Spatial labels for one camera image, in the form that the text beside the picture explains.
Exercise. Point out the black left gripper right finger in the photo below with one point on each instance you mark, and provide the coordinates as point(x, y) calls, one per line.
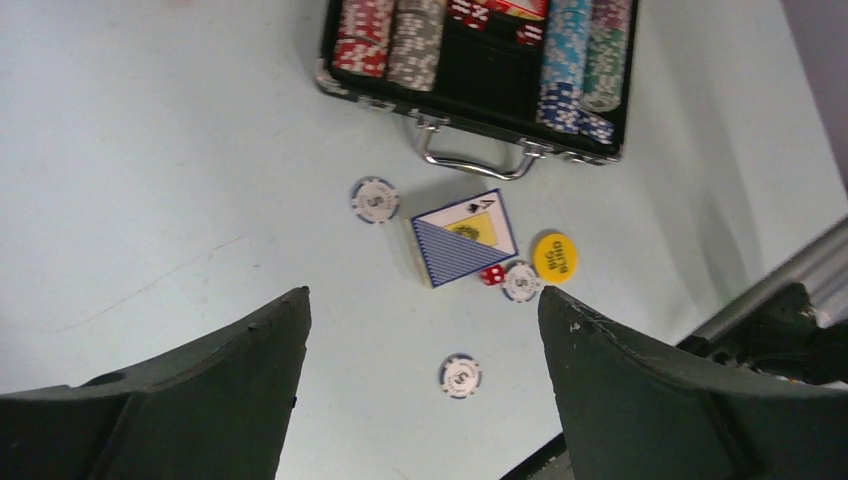
point(633, 407)

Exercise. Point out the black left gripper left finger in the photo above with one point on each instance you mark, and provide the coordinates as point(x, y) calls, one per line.
point(217, 407)

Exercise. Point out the yellow big blind button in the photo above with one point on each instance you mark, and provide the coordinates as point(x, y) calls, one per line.
point(555, 257)

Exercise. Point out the blue playing card deck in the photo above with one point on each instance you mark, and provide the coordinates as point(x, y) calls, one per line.
point(463, 238)

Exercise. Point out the black poker set case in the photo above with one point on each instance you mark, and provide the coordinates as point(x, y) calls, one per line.
point(487, 83)

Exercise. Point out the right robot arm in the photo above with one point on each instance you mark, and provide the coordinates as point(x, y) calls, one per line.
point(779, 341)

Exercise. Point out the white poker chip by die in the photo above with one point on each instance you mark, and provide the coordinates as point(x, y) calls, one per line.
point(521, 282)

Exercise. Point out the white poker chip front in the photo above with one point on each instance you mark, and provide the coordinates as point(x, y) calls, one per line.
point(460, 376)

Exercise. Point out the red die near deck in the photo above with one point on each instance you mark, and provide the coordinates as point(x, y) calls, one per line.
point(492, 275)

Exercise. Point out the white poker chip near deck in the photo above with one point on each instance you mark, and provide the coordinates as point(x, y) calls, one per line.
point(374, 200)

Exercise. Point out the light blue chip stack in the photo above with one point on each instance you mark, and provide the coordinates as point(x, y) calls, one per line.
point(563, 65)

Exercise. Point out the green poker chip stack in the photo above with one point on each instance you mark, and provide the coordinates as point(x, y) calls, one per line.
point(604, 73)

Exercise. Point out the red poker chip stack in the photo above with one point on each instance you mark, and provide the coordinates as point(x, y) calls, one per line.
point(363, 37)

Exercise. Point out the grey poker chip stack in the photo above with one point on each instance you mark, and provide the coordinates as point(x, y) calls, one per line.
point(416, 44)

